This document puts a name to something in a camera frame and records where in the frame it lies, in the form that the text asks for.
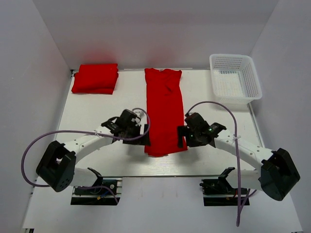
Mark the white perforated plastic basket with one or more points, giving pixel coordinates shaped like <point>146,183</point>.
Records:
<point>234,79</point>

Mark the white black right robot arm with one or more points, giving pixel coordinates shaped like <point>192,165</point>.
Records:
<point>274,171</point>

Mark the folded red t shirt stack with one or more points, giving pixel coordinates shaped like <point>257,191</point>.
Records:
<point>95,79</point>

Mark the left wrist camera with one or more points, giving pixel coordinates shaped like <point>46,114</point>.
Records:
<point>128,118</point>

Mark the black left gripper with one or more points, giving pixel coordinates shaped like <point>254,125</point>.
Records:
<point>144,140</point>

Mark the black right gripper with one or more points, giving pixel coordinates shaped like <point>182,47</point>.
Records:
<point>184,131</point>

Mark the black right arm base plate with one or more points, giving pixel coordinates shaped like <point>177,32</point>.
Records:
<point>216,195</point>

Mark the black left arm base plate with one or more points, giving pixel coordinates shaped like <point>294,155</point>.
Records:
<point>98,196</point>

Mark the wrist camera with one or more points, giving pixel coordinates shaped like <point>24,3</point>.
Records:
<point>195,120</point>
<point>128,118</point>

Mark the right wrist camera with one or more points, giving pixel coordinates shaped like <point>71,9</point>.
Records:
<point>195,120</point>

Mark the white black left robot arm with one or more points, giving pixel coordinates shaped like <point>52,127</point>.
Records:
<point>58,168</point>

